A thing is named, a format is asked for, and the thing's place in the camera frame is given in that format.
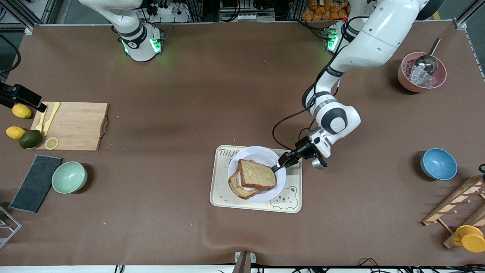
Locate mint green bowl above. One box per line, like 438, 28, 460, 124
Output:
52, 162, 88, 194

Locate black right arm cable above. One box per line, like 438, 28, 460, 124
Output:
0, 34, 22, 75

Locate yellow lemon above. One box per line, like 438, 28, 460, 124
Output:
6, 126, 27, 140
12, 104, 32, 119

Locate blue bowl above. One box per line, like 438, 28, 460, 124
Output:
420, 148, 458, 180

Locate white round plate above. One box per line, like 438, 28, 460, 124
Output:
227, 146, 287, 203

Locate clear ice cubes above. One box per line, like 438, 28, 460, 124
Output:
402, 61, 437, 88

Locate wooden cutting board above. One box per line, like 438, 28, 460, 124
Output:
30, 102, 110, 151

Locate plain brown bread slice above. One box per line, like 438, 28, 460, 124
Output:
238, 159, 277, 191

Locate metal scoop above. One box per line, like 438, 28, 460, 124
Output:
413, 38, 441, 75

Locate yellow plastic fork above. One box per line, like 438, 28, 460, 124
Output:
36, 104, 49, 132

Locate dark grey cloth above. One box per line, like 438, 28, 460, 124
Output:
8, 154, 63, 213

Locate white power strip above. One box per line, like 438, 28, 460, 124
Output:
149, 3, 190, 23

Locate cream bear print tray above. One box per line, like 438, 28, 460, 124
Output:
210, 145, 303, 213

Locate brown table cover mat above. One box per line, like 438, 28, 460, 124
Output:
0, 21, 485, 267

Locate orange snack packets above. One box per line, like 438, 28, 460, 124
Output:
302, 0, 351, 22

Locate yellow plastic knife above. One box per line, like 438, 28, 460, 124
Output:
43, 102, 61, 136

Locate green avocado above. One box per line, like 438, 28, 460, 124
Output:
19, 130, 43, 149

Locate wooden dish rack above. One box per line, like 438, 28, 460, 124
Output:
422, 174, 485, 249

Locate grey metal bracket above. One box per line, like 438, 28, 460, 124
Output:
233, 251, 257, 273

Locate pink bowl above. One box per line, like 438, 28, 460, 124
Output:
397, 52, 447, 93

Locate silver wire rack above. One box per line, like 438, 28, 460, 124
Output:
0, 205, 22, 249

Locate yellow cup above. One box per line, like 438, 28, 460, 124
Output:
452, 225, 485, 253

